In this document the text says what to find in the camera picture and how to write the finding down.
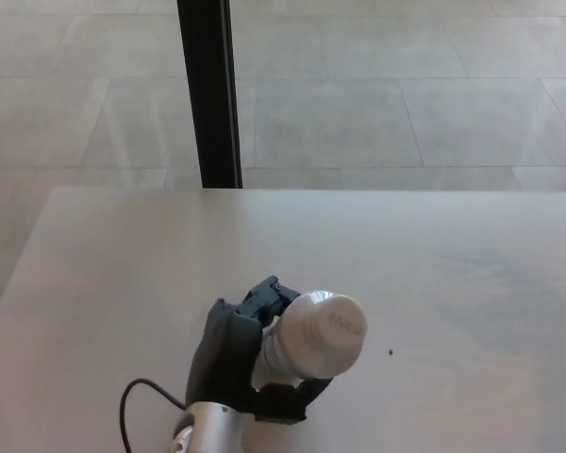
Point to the white screw cap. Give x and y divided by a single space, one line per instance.
339 330

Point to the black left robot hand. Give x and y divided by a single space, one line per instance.
224 354

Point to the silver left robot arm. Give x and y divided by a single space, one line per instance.
217 429

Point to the white plastic bottle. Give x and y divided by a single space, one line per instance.
278 351

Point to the black vertical pole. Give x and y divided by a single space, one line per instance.
210 94

